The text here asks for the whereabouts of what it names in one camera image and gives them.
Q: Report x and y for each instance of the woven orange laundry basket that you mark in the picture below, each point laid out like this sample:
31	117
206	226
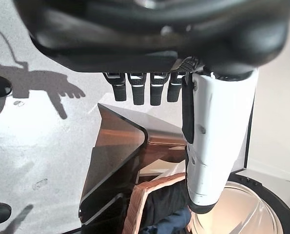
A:
135	204

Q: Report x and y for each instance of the black garment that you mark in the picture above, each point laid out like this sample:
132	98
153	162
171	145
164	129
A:
166	197

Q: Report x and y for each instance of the round black-rimmed basin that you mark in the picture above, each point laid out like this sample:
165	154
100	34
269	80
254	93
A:
278	201

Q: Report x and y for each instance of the robot left hand black white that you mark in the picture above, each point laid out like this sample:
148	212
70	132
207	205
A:
140	36

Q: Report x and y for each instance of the blue garment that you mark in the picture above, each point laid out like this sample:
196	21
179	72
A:
174	223

